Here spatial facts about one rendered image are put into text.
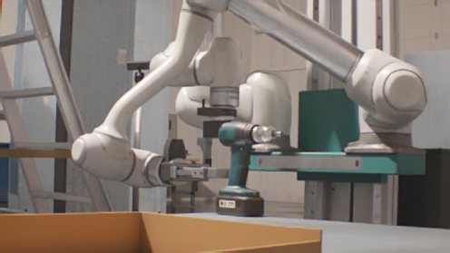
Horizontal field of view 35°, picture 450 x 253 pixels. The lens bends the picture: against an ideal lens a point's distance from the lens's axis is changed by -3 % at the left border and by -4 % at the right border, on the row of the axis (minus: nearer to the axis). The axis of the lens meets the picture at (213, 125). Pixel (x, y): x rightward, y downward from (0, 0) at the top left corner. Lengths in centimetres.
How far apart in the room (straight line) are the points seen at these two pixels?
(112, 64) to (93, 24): 23
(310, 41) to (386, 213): 66
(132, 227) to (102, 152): 101
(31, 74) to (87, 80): 395
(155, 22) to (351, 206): 585
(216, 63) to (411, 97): 61
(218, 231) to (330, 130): 152
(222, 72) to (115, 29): 180
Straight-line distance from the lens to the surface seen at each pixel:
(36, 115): 765
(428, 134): 844
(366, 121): 212
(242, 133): 180
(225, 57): 214
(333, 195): 248
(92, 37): 379
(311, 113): 244
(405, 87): 186
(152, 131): 793
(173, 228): 95
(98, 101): 378
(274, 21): 193
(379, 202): 232
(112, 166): 201
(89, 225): 94
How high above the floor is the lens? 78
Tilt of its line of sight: 3 degrees up
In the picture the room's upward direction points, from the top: 2 degrees clockwise
